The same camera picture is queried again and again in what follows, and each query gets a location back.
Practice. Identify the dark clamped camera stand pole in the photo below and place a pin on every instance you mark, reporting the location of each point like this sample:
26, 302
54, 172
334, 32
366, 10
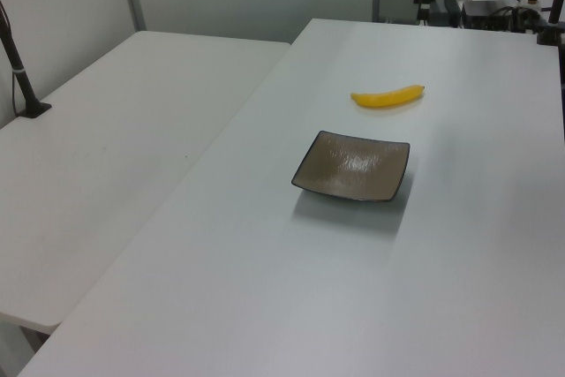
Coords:
555, 10

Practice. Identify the black electronics box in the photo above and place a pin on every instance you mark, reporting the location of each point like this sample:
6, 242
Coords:
481, 10

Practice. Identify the white side table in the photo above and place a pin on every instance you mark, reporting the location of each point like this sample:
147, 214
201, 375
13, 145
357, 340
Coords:
110, 152

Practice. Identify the black camera stand pole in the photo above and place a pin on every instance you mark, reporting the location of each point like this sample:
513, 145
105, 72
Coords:
25, 90

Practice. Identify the square brown ceramic plate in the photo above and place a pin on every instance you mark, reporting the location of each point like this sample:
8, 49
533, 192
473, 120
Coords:
348, 165

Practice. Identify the grey equipment box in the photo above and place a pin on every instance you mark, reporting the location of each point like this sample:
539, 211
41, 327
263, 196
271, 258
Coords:
443, 8

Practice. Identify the yellow banana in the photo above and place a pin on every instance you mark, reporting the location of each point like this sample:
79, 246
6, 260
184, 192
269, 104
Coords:
384, 100

